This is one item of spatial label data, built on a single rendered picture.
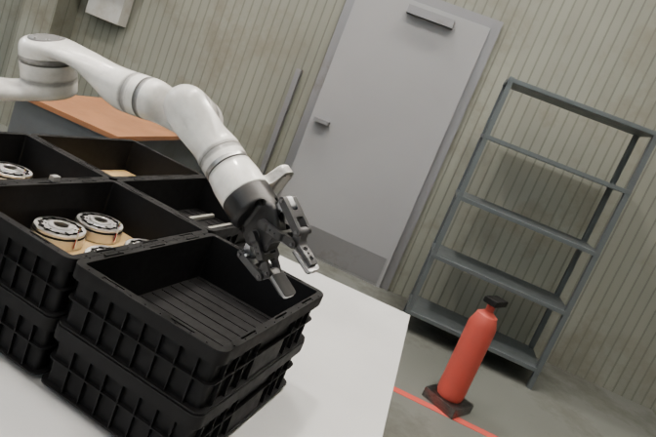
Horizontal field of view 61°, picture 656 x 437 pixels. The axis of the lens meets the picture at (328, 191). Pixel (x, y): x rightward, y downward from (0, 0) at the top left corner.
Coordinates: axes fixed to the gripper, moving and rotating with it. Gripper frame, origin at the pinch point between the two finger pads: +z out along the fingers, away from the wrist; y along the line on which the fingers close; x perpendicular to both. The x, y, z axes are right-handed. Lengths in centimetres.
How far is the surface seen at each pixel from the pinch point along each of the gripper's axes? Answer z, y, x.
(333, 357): 3, -51, 50
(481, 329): 14, -101, 199
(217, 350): 1.4, -14.7, -6.3
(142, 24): -333, -192, 207
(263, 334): 0.6, -18.1, 5.3
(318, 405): 12, -43, 30
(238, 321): -9.0, -35.9, 16.7
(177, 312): -15.0, -36.6, 5.6
